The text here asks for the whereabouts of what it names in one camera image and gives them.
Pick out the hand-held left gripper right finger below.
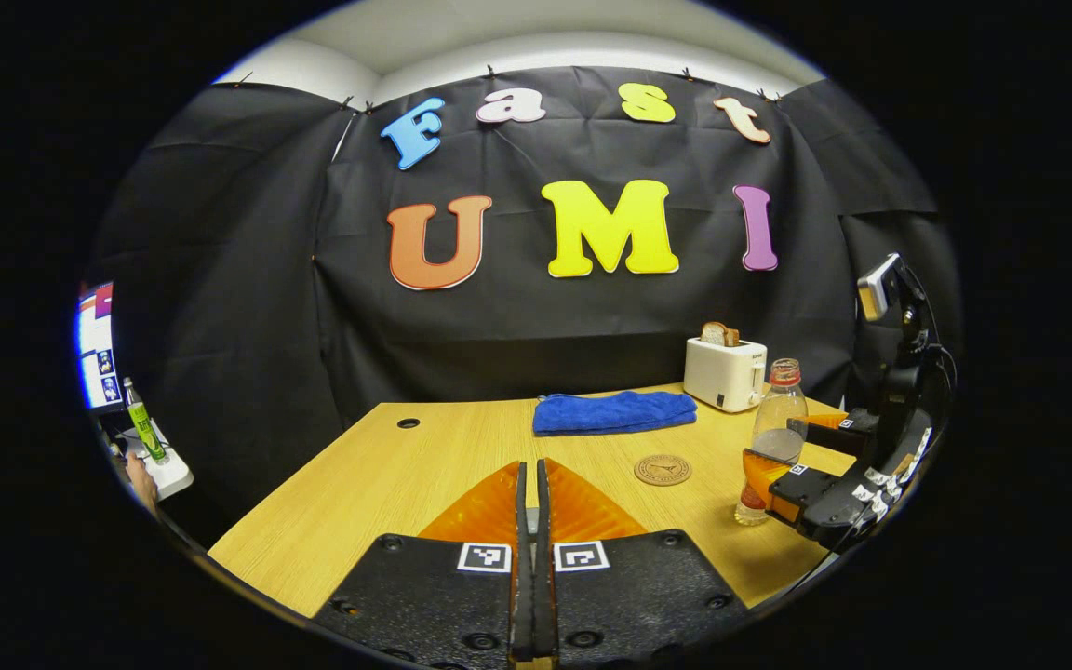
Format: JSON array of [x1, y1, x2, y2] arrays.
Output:
[[536, 458, 751, 670]]

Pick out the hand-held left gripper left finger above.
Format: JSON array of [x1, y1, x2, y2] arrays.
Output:
[[313, 460, 534, 670]]

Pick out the clear plastic water bottle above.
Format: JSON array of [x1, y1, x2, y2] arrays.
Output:
[[734, 358, 810, 528]]

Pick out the round wooden coaster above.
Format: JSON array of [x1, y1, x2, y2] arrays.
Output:
[[634, 453, 693, 487]]

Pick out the green drink bottle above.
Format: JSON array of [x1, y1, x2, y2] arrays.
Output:
[[123, 377, 168, 463]]

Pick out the white toaster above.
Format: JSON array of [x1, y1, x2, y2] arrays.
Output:
[[683, 336, 769, 413]]

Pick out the blue folded towel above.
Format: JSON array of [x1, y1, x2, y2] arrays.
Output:
[[532, 390, 698, 436]]

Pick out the black backdrop cloth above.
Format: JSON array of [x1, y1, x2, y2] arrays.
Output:
[[85, 65, 960, 545]]

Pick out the white side table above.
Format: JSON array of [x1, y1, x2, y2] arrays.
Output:
[[117, 419, 194, 501]]

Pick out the computer monitor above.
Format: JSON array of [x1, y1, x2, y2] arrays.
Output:
[[75, 282, 123, 410]]

